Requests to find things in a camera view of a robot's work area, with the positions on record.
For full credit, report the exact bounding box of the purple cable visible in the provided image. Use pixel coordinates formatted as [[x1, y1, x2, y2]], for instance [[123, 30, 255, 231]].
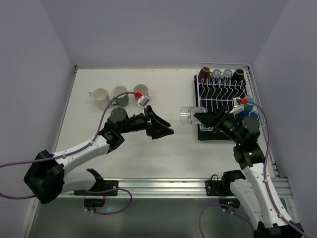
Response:
[[0, 91, 142, 215], [199, 98, 308, 238]]

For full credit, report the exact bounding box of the aluminium rail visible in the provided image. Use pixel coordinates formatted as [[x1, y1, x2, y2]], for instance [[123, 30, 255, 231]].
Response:
[[31, 177, 290, 199]]

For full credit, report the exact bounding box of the brown mug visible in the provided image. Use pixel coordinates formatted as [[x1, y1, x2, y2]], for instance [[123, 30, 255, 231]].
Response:
[[198, 66, 211, 81]]

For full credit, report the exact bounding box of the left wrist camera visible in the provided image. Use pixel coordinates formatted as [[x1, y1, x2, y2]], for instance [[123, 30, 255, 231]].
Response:
[[137, 95, 151, 108]]

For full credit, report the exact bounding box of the dark blue mug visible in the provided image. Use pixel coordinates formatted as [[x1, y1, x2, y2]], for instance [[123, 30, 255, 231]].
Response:
[[247, 111, 260, 121]]

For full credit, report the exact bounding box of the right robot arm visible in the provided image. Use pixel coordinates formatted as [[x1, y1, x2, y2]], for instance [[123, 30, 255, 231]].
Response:
[[194, 108, 304, 238]]

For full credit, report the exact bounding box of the white mug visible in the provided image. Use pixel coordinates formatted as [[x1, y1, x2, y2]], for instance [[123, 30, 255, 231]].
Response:
[[89, 88, 110, 110]]

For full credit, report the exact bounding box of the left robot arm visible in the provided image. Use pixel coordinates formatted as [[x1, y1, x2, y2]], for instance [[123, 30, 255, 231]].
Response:
[[24, 106, 174, 204]]

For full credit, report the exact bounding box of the grey-blue mug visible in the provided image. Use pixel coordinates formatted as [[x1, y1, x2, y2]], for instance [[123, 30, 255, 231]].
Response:
[[111, 86, 129, 107]]

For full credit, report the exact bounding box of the orange mug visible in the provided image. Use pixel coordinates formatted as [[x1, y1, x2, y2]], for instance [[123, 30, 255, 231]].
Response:
[[133, 84, 149, 101]]

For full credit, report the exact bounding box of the white wire dish rack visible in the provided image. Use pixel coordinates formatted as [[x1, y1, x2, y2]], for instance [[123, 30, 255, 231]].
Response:
[[196, 61, 266, 133]]

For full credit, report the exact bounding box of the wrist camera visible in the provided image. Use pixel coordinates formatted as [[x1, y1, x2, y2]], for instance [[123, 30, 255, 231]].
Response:
[[137, 95, 151, 108], [229, 97, 244, 115]]

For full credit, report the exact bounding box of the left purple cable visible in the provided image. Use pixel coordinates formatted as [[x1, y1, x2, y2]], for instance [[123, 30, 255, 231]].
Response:
[[0, 91, 142, 215]]

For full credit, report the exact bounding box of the black mug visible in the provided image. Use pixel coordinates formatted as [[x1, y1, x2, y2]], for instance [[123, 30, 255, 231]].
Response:
[[231, 68, 245, 82]]

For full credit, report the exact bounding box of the black drip tray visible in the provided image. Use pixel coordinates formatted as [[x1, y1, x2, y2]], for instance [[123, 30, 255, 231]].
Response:
[[194, 75, 251, 141]]

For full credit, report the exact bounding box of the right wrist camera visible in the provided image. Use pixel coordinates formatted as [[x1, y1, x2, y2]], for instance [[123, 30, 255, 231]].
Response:
[[229, 97, 244, 115]]

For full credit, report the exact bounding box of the clear plastic glass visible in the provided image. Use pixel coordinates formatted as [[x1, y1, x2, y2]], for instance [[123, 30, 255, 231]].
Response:
[[180, 107, 206, 125]]

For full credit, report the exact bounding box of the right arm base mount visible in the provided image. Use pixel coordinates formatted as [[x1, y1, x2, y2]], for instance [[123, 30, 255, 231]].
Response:
[[205, 170, 246, 197]]

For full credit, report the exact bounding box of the clear glass left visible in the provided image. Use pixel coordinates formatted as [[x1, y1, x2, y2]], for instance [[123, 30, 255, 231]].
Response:
[[211, 69, 221, 81]]

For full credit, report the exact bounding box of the clear glass right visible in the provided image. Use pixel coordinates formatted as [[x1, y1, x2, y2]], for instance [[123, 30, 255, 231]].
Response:
[[222, 69, 233, 80]]

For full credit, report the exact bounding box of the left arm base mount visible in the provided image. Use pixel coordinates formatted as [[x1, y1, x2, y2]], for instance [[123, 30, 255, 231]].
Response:
[[74, 169, 119, 212]]

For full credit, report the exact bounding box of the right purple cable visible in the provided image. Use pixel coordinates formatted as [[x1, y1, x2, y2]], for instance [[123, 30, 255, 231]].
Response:
[[199, 98, 308, 238]]

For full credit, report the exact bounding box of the light blue square mug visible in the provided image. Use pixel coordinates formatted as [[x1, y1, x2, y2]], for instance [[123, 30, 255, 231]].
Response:
[[241, 96, 254, 115]]

